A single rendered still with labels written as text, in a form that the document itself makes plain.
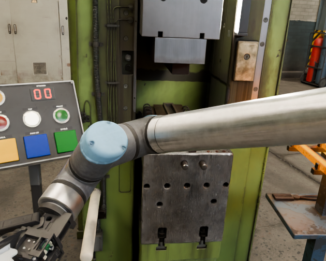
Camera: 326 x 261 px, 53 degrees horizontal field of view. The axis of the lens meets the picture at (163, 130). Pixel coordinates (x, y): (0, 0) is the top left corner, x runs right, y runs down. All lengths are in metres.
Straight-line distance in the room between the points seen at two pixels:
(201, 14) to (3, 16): 5.46
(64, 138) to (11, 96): 0.22
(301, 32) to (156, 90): 7.87
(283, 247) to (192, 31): 1.68
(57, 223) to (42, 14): 5.91
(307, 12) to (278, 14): 7.95
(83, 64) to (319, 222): 1.14
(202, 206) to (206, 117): 0.89
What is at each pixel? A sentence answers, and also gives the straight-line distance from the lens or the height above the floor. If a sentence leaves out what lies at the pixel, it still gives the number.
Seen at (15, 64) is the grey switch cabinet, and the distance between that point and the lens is 6.58.
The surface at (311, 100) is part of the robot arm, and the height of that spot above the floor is 1.34.
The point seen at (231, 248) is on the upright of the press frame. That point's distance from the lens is 1.93.
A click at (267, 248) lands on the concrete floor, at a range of 2.42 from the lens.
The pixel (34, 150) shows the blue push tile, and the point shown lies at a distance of 1.17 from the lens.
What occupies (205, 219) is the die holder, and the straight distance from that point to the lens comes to 1.52.
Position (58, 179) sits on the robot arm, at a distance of 0.76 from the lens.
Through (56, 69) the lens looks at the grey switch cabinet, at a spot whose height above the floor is 0.37.
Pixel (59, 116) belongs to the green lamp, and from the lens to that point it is 1.21.
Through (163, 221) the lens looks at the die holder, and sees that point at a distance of 1.48.
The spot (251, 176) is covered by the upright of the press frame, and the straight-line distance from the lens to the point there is 1.72.
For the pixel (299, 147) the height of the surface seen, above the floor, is 0.97.
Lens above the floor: 1.45
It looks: 20 degrees down
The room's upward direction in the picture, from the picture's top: 3 degrees clockwise
